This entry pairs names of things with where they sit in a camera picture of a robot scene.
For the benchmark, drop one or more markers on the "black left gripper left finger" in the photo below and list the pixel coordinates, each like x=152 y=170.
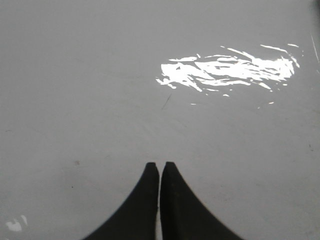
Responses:
x=135 y=219

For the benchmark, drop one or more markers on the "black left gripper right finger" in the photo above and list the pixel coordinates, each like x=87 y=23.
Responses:
x=182 y=214

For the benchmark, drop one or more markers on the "white whiteboard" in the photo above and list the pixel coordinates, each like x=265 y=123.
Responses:
x=92 y=90

